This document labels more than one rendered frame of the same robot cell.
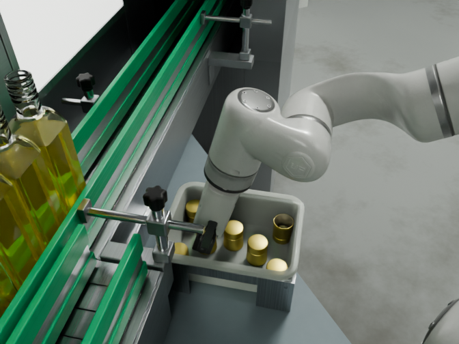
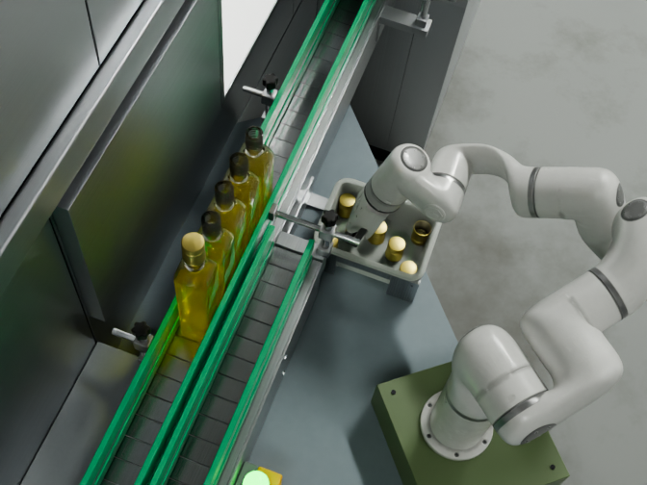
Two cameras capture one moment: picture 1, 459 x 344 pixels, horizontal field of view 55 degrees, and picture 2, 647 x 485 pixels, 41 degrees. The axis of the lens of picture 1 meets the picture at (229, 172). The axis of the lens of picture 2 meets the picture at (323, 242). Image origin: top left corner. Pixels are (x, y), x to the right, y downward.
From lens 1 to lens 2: 0.99 m
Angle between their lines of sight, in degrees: 18
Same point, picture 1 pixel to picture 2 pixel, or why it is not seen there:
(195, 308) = (337, 287)
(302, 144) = (439, 200)
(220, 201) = (374, 217)
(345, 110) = (482, 168)
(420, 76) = (525, 178)
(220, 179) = (376, 203)
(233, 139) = (392, 184)
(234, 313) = (368, 296)
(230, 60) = (404, 24)
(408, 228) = not seen: hidden behind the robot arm
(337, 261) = (493, 236)
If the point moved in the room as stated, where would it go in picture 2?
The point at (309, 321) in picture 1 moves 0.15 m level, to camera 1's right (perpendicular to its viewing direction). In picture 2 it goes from (426, 313) to (502, 325)
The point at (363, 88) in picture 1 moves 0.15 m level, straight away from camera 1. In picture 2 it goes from (496, 161) to (527, 101)
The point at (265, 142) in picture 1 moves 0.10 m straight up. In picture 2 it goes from (414, 192) to (425, 159)
